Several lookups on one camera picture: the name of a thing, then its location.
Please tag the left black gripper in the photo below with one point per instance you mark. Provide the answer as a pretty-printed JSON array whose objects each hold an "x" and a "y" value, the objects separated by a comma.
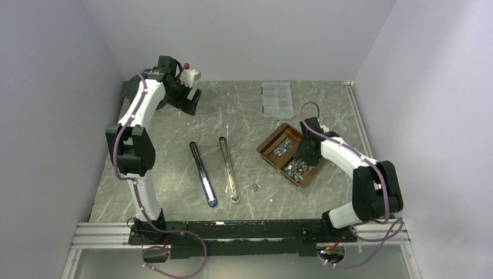
[{"x": 185, "y": 104}]

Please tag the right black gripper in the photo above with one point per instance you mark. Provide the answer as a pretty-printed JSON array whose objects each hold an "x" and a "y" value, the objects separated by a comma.
[{"x": 310, "y": 160}]

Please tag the brown staple tray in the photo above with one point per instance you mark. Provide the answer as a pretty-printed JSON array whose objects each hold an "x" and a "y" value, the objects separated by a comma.
[{"x": 279, "y": 150}]

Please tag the black beige stapler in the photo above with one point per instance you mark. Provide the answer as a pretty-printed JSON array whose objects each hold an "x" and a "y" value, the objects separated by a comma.
[{"x": 233, "y": 191}]

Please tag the blue stapler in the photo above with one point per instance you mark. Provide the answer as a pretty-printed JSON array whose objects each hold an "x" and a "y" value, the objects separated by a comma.
[{"x": 203, "y": 176}]

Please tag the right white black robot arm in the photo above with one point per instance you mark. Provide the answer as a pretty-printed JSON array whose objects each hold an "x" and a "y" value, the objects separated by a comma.
[{"x": 376, "y": 192}]

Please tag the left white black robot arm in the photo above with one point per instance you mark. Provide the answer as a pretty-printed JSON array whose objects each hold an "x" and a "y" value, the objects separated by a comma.
[{"x": 131, "y": 150}]

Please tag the black filament spool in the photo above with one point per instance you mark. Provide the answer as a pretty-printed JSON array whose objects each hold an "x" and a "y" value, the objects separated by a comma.
[{"x": 131, "y": 87}]

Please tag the clear plastic organizer box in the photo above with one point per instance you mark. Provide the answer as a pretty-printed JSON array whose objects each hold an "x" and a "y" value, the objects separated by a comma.
[{"x": 277, "y": 100}]

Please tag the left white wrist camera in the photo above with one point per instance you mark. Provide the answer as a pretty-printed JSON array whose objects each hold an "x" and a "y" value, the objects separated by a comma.
[{"x": 189, "y": 76}]

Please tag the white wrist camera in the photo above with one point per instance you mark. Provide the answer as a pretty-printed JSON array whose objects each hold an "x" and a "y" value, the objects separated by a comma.
[
  {"x": 324, "y": 128},
  {"x": 189, "y": 76}
]

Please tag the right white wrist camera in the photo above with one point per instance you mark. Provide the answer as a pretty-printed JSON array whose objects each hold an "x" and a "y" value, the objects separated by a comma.
[{"x": 324, "y": 128}]

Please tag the aluminium frame rail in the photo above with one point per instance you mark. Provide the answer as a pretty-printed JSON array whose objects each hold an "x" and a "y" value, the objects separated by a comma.
[{"x": 120, "y": 235}]

